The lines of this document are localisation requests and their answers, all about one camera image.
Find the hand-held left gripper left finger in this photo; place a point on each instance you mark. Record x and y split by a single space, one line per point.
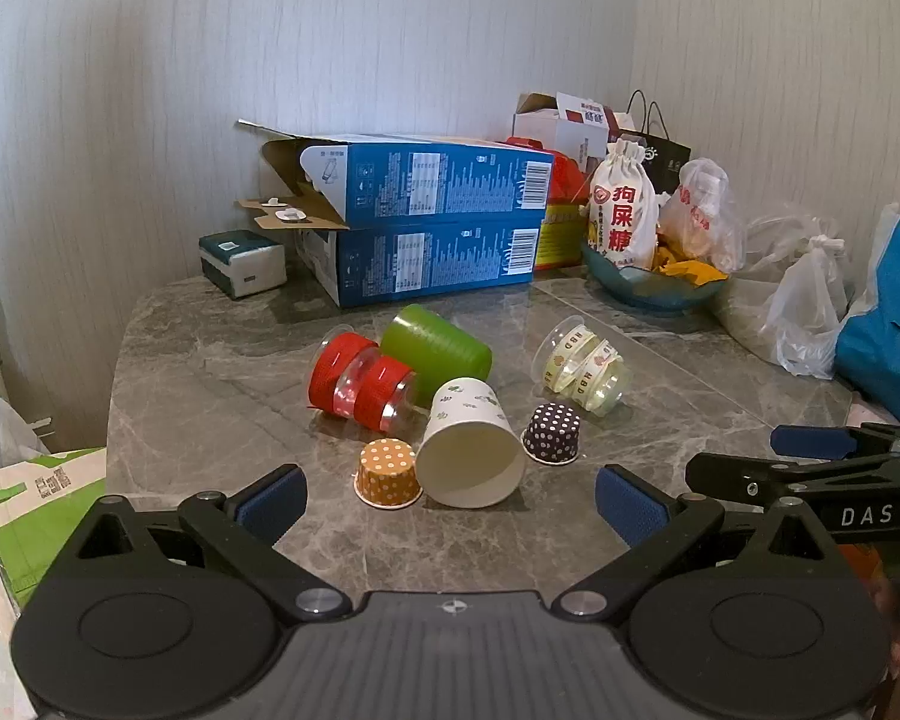
274 504

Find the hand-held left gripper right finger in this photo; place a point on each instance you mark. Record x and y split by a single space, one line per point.
634 504

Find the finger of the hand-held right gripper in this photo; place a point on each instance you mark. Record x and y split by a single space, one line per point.
750 476
810 441

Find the white printed paper cup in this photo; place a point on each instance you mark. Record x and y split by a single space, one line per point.
465 450

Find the dark polka dot paper cup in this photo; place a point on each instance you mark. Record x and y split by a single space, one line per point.
553 431

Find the orange polka dot paper cup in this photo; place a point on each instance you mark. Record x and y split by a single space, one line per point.
388 469

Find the clear cup with yellow print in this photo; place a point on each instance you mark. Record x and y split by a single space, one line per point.
566 352
604 386

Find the clear cup with red band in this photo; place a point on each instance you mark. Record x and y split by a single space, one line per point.
382 394
337 371

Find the green plastic cup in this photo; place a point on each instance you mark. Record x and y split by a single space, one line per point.
435 341

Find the blue shopping bag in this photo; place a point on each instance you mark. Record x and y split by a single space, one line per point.
889 337

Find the white plastic bag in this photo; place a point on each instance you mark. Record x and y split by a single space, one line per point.
806 307
0 427

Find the clear crumpled plastic bag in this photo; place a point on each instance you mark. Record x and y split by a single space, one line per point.
757 270

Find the orange wrapper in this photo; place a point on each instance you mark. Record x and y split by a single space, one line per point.
686 268

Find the teal glass bowl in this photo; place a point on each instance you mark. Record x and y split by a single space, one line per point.
645 291

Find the green white cardboard box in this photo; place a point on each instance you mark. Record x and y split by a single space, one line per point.
37 510

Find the green white tissue pack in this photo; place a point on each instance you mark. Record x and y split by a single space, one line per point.
244 261

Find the clear plastic snack bag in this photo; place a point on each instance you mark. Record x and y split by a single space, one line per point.
701 214

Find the red yellow box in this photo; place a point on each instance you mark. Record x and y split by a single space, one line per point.
562 229

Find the black paper bag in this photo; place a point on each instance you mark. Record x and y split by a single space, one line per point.
664 157

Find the open blue cardboard box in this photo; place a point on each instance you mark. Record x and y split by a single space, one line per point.
435 180

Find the white red cardboard box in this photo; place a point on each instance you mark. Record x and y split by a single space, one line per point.
570 124

